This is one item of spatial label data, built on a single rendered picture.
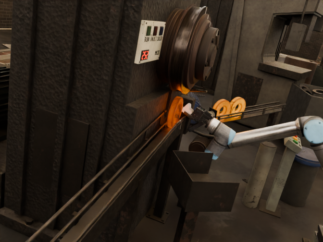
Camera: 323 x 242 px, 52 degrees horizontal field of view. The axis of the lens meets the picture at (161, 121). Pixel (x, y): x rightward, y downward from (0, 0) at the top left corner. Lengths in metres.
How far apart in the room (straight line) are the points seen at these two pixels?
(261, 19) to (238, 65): 0.63
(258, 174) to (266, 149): 0.20
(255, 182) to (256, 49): 2.28
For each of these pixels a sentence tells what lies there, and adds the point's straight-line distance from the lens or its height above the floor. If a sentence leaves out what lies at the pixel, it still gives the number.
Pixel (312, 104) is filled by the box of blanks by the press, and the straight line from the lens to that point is 3.79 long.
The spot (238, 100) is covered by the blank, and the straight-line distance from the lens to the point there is 2.43.
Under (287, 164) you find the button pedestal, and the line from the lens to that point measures 2.58.
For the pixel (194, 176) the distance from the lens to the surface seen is 1.55.
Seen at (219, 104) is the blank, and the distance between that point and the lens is 2.30.
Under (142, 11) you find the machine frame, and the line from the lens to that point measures 1.40.
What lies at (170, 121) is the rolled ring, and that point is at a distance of 1.83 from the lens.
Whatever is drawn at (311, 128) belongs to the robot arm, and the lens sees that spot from 1.88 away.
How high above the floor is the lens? 1.31
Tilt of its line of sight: 19 degrees down
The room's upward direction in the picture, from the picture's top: 12 degrees clockwise
